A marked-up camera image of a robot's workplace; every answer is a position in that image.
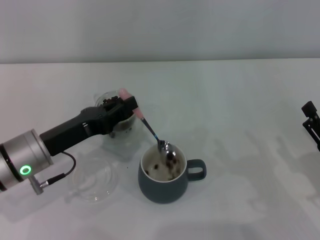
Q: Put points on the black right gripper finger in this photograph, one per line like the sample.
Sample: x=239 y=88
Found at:
x=310 y=109
x=313 y=130

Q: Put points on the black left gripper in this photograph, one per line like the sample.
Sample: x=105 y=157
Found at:
x=80 y=127

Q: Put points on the dark teal ceramic mug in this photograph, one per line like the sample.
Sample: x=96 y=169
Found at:
x=162 y=190

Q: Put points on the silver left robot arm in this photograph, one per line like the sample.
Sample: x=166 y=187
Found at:
x=22 y=160

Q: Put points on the coffee bean pile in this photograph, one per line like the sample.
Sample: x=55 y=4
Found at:
x=110 y=100

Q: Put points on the clear glass cup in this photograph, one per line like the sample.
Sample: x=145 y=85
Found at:
x=130 y=125

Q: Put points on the spilled coffee bean cluster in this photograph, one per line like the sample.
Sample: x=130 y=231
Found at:
x=112 y=135

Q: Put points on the small clear glass dish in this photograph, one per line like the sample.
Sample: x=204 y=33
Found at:
x=100 y=192

